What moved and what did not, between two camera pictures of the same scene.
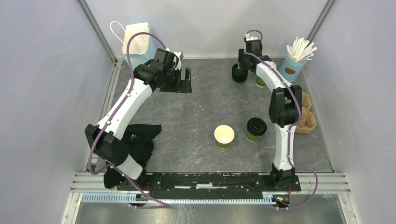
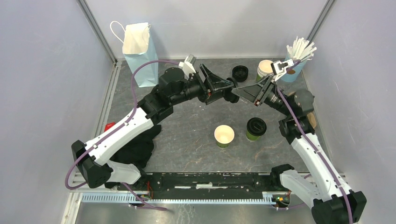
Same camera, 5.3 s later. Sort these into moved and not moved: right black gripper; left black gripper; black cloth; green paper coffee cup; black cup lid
Moved: left black gripper; right black gripper
Not moved: black cloth; green paper coffee cup; black cup lid
